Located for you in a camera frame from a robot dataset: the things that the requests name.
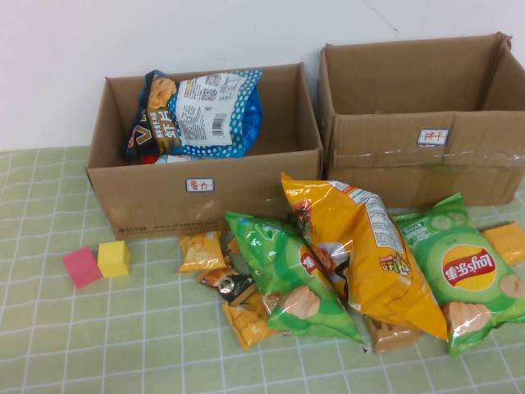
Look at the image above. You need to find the orange biscuit packet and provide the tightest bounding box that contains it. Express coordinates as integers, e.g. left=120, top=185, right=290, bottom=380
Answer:
left=480, top=221, right=525, bottom=267

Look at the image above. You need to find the pink foam cube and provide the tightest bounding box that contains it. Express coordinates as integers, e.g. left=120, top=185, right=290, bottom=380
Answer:
left=62, top=246, right=103, bottom=290

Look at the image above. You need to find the taped cardboard box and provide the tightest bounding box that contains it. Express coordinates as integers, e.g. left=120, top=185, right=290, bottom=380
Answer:
left=317, top=31, right=525, bottom=208

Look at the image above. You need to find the green checkered tablecloth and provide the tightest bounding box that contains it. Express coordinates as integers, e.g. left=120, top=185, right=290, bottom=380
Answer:
left=0, top=145, right=525, bottom=394

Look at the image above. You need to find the yellow foam cube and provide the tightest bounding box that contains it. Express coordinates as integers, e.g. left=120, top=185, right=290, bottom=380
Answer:
left=97, top=241, right=132, bottom=279

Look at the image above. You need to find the cardboard box with express print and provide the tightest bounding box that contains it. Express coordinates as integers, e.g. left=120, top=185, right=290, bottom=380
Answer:
left=84, top=62, right=325, bottom=242

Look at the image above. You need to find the green cucumber Lay's chips bag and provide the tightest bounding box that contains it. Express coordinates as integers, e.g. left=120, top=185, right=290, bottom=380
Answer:
left=392, top=192, right=525, bottom=359

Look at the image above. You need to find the green crumpled Lay's chips bag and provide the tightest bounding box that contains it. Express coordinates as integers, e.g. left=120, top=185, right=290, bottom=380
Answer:
left=224, top=211, right=366, bottom=345

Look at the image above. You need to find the black gold snack packet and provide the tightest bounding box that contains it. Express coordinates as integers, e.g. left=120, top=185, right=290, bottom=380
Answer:
left=196, top=267, right=258, bottom=308

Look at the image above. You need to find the large yellow chips bag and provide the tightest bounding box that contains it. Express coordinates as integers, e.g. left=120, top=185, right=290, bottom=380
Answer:
left=280, top=172, right=450, bottom=341

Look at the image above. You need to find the white blue red snack bag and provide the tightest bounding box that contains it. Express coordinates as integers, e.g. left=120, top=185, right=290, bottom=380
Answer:
left=139, top=153, right=202, bottom=165

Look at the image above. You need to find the small orange snack packet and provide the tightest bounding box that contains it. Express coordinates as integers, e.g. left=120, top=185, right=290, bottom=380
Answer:
left=224, top=236, right=243, bottom=258
left=221, top=293, right=276, bottom=353

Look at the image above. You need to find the white label with red writing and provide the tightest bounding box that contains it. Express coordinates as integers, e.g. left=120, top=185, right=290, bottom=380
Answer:
left=417, top=128, right=450, bottom=146
left=185, top=177, right=216, bottom=193

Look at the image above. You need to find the brown biscuit packet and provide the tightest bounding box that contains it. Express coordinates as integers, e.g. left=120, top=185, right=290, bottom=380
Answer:
left=364, top=315, right=423, bottom=356

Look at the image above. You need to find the small yellow cracker packet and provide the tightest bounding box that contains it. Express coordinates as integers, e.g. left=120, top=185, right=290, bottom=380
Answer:
left=176, top=230, right=226, bottom=275

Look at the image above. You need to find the blue dotted shrimp chips bag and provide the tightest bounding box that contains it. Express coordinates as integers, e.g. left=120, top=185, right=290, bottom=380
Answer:
left=120, top=67, right=264, bottom=161

